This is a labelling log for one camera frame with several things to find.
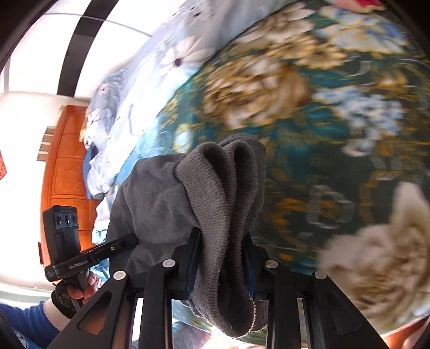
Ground teal floral bed blanket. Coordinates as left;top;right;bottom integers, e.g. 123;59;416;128
114;0;430;346

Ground white sliding wardrobe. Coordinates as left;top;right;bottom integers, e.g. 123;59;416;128
1;0;182;99

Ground orange wooden headboard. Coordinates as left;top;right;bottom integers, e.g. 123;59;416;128
41;106;99;250

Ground grey fleece sweatpants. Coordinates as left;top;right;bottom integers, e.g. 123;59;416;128
106;134;267;337

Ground gloved left hand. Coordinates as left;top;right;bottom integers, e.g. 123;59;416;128
51;272;99;319

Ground grey-blue daisy duvet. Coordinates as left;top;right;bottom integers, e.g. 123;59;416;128
79;0;297;246

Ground red fu wall decoration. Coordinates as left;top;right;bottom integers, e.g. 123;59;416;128
0;153;7;180

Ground pink clothing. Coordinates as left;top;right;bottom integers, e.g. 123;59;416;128
326;0;386;14

